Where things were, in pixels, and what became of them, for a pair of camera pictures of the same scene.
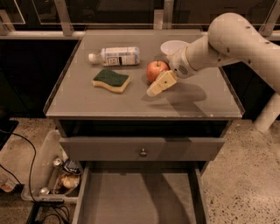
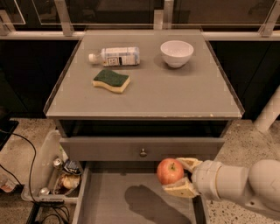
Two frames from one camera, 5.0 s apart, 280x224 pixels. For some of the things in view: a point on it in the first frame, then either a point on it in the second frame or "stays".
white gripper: [178, 65] to [205, 177]
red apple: [154, 68] to [170, 171]
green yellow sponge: [111, 80] stays
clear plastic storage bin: [58, 178] stays
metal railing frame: [162, 21] stays
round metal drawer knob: [143, 154] stays
